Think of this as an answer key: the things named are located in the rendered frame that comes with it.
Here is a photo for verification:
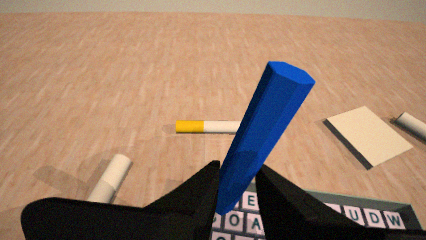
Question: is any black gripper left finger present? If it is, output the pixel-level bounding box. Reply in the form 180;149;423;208
21;160;220;240

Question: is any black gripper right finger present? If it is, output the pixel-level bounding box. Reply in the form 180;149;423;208
255;164;426;240

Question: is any grey keyboard with white letter keys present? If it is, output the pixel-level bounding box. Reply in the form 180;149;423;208
209;181;425;240

